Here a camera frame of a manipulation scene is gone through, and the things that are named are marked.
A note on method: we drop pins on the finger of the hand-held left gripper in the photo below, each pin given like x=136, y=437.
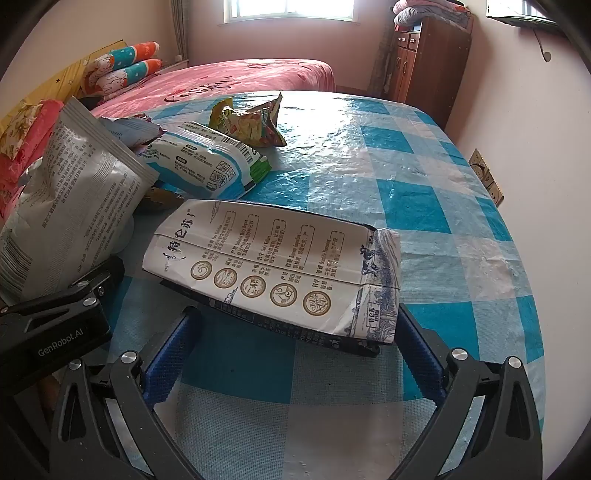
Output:
x=92, y=281

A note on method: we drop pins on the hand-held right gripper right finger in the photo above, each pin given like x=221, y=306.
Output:
x=418, y=350

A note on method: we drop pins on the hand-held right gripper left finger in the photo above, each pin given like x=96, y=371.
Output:
x=171, y=350

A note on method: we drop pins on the grey foil snack bag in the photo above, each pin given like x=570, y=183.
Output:
x=69, y=184

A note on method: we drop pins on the white milk carton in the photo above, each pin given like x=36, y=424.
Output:
x=258, y=258

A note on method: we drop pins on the purple wrapper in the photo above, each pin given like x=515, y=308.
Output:
x=129, y=129

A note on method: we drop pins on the white blue snack bag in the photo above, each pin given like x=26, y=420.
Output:
x=203, y=157

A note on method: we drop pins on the blue checked plastic tablecloth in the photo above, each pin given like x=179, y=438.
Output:
x=369, y=184

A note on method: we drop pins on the yellow floral pillow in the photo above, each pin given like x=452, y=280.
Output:
x=18, y=124

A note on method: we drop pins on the dark cloth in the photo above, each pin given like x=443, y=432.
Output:
x=92, y=102

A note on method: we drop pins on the yellow headboard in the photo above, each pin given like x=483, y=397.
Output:
x=55, y=83

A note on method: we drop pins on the cartoon print bolster pillow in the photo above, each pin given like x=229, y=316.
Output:
x=129, y=53
x=134, y=76

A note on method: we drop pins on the crumpled yellow green snack packet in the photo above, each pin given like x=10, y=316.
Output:
x=244, y=124

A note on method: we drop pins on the white bedside table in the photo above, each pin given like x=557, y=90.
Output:
x=173, y=65

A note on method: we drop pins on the pink bed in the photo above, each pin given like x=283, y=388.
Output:
x=231, y=78

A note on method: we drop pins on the grey checked curtain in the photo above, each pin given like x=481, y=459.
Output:
x=381, y=50
x=180, y=27

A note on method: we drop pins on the brown wooden cabinet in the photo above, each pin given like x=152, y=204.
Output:
x=438, y=69

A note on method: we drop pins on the window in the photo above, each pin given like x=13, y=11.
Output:
x=286, y=9

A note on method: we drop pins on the folded pink quilt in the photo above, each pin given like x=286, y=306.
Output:
x=429, y=11

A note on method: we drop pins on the wall socket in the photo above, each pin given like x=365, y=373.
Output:
x=485, y=175

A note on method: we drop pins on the wall mounted television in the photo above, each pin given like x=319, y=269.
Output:
x=521, y=11

